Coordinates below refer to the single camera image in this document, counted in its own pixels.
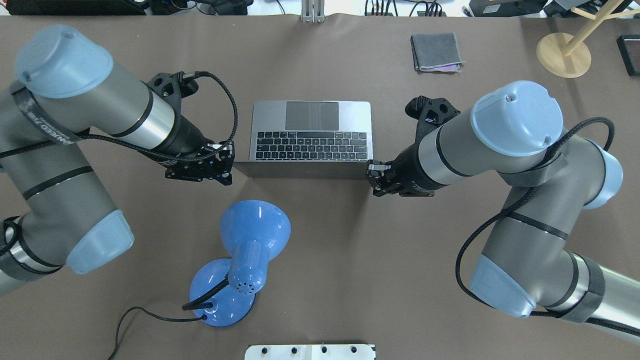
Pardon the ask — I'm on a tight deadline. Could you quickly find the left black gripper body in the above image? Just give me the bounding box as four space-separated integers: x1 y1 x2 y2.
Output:
165 117 235 186

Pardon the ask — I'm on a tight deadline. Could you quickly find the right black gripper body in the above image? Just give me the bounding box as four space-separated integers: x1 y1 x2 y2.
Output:
366 143 446 198

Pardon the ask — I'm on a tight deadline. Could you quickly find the grey laptop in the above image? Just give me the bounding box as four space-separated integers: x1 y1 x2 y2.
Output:
234 100 374 179

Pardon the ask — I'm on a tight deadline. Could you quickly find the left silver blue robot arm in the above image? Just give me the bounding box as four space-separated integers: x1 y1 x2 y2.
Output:
1 24 234 295

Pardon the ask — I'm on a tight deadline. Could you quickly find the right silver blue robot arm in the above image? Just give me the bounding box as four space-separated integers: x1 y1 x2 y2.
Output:
366 80 639 343

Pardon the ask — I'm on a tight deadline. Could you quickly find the folded grey cloth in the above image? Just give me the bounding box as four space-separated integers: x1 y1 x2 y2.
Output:
410 32 464 73

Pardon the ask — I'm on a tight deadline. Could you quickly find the blue desk lamp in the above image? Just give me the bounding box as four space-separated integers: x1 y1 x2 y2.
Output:
182 200 291 327

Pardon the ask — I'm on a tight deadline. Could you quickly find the wooden mug tree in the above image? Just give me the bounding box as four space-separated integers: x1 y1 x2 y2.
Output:
535 0 640 79

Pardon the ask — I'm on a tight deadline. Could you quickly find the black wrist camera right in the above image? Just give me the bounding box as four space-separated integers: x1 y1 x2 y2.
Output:
404 95 461 135

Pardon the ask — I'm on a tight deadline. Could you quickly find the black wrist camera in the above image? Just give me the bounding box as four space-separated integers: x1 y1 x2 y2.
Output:
146 71 199 113
404 95 461 135

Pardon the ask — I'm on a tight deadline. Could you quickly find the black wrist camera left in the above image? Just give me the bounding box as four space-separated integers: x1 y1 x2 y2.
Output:
146 71 199 113

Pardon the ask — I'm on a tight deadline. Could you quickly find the black lamp power cable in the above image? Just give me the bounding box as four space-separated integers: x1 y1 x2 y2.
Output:
107 306 208 360

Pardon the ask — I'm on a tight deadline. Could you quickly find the aluminium frame post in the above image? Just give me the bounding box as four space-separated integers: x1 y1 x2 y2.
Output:
300 0 325 24

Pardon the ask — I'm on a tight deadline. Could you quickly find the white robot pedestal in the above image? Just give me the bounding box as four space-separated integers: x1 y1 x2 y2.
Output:
244 343 377 360

